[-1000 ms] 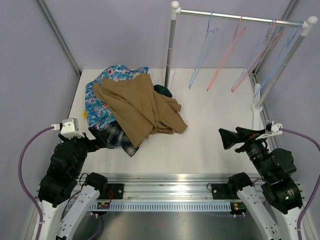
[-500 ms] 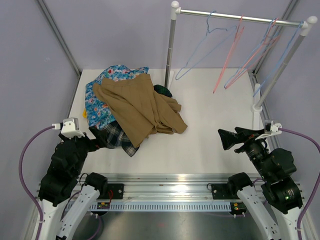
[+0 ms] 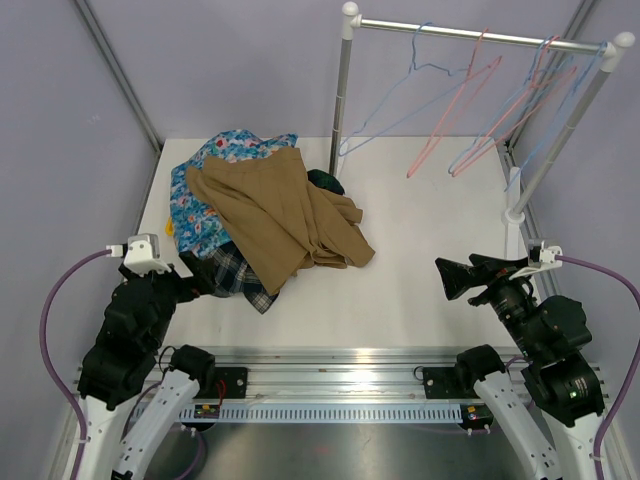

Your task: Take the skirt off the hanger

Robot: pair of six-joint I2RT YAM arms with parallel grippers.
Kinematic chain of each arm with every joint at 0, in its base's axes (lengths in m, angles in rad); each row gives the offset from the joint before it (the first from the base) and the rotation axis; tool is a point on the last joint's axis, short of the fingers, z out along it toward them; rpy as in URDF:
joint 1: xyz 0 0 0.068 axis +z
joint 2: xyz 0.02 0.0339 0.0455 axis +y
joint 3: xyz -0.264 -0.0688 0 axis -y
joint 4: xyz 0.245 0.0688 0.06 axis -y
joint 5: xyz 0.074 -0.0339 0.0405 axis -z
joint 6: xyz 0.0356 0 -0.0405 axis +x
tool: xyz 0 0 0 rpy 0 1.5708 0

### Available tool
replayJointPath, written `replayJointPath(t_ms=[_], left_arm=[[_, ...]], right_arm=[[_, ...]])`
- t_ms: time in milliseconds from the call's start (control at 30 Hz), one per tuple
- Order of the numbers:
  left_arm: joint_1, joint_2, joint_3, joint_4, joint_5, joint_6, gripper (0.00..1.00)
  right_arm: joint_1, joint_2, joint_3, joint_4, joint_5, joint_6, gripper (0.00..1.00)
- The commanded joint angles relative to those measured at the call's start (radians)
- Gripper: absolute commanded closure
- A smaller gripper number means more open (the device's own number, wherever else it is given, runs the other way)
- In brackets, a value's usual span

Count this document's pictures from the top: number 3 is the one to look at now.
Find dark green plaid skirt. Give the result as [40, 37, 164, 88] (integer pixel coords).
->
[307, 169, 345, 195]

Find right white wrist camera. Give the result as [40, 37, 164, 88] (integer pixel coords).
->
[509, 239, 563, 280]

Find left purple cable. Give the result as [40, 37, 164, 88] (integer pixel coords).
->
[38, 249, 207, 480]

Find pink wire hanger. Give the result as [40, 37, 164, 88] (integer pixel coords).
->
[406, 28, 502, 179]
[449, 34, 579, 179]

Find blue floral skirt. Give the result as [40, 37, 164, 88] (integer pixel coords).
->
[169, 129, 298, 259]

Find yellow plastic tray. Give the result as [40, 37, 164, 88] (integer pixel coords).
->
[165, 218, 175, 236]

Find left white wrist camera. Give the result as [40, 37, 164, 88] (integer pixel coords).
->
[106, 233, 171, 276]

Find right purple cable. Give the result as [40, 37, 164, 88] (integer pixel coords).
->
[502, 254, 640, 480]

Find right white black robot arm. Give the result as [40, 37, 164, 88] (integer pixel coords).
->
[435, 246, 604, 479]

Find metal clothes rack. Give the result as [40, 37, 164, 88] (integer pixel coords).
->
[328, 1, 636, 260]

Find navy white plaid skirt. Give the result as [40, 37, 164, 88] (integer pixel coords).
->
[207, 242, 279, 314]

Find slotted cable duct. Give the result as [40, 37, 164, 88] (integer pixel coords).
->
[178, 403, 462, 424]

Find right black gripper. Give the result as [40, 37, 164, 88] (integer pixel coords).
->
[436, 252, 542, 357]

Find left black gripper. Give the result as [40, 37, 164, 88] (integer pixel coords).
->
[121, 250, 216, 349]

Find tan pleated skirt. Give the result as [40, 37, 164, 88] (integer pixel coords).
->
[186, 147, 375, 295]

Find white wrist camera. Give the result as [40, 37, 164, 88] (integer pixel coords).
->
[509, 239, 563, 280]
[106, 233, 171, 276]

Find purple cable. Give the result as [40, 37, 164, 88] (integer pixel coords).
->
[38, 249, 207, 480]
[502, 254, 640, 480]

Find aluminium mounting rail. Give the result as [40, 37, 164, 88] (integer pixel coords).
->
[67, 344, 614, 406]

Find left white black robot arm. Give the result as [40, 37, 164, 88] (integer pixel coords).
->
[71, 254, 217, 479]

